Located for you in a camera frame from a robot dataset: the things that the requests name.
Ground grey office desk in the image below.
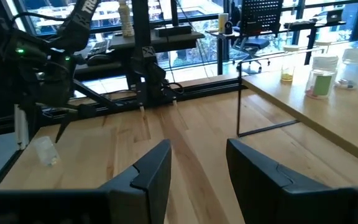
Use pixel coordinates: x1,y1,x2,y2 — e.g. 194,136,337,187
109,30,206,52

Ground small black side desk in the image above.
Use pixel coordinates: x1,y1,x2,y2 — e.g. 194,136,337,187
205,28,245,75

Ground white bracket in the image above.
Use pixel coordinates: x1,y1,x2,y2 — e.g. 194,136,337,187
13,104,31,151

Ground black keyboard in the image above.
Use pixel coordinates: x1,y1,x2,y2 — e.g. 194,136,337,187
87,39,110,58

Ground black computer mouse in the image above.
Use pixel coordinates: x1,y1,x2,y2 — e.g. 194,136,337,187
85,53,111,67

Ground wooden shelf with black frame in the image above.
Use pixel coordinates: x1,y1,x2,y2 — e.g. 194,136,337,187
236,46,358,170

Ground cream cylindrical container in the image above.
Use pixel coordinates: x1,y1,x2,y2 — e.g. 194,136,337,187
218,12,229,34

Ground clear bottle with green label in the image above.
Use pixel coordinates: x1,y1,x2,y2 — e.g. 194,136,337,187
305,55,339,100

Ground black desktop device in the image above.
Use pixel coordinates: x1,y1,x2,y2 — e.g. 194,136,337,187
154,24,193,38

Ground open laptop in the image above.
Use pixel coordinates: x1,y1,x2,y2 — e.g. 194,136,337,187
325,9,344,24

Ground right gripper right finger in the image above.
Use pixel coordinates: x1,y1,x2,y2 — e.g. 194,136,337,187
226,138,357,224

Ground black background desk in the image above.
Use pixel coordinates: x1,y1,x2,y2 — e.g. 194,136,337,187
278,19,347,66

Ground cream ribbed plastic bottle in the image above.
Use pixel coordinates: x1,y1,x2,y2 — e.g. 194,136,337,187
117,0,135,38

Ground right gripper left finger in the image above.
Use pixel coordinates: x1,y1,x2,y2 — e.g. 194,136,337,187
99,139,172,224

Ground black perforated-back office chair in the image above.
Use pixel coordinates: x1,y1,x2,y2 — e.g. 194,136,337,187
231,0,285,74

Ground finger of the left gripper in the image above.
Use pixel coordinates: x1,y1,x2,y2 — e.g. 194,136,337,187
54,108,74,144
26,105,40,139

